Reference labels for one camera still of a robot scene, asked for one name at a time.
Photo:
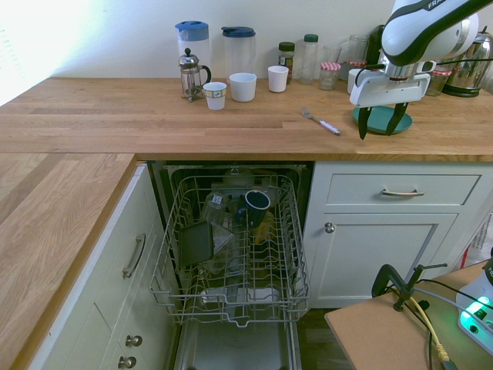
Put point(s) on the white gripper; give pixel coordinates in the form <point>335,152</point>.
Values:
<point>389,88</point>

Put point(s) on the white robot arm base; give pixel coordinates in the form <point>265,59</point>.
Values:
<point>479,293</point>

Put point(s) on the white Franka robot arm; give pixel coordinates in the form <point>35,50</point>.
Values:
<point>408,31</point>

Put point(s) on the stainless dishwasher door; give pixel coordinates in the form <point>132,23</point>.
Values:
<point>231,347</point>

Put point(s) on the teal plate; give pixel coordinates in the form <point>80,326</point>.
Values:
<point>379,120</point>

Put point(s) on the glass jar red checkered lid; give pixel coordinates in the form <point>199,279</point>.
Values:
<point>330,79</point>
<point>439,85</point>
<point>356,64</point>

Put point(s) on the tall clear glass jar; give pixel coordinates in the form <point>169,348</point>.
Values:
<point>358,48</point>

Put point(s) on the black shaker bottle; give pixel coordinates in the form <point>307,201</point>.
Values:
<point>374,42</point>

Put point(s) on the clear drinking glass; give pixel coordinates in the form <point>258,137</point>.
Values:
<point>332,54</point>

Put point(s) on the clear bottle green lid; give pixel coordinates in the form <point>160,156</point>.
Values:
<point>310,58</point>

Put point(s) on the stainless steel electric kettle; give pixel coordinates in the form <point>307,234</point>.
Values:
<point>470,69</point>

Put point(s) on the white ribbed cup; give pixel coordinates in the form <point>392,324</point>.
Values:
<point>278,79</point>

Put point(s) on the dark spice jar green lid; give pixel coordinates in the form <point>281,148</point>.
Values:
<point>286,58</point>

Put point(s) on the round metal cabinet knob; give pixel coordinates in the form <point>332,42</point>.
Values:
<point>329,227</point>
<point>134,340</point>
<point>127,362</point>

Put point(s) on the wide white mug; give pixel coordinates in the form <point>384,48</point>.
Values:
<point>242,88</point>

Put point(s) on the dark blue mug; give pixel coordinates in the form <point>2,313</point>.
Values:
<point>257,210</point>

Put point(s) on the black C-clamp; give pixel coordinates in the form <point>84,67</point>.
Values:
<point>381,275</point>

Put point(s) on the white plastic bag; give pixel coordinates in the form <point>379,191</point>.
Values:
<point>481,239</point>

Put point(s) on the clear pitcher dark blue lid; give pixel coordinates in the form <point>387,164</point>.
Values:
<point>239,54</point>

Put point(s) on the yellow dish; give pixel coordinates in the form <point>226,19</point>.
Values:
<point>265,227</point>

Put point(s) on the patterned paper cup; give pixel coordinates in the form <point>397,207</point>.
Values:
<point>214,96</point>

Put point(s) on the clear glass with label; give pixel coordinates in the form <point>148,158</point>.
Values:
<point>213,208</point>

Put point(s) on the glass French press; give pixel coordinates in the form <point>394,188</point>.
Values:
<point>188,73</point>

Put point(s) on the clear plastic container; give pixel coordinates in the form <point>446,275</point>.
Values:
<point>223,243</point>

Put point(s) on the clear pitcher light blue lid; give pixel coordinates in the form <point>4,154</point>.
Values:
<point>192,42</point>

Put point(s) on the brown wooden robot board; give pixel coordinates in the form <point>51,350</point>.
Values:
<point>369,339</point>

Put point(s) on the black plastic container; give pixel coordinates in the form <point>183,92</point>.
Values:
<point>194,244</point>

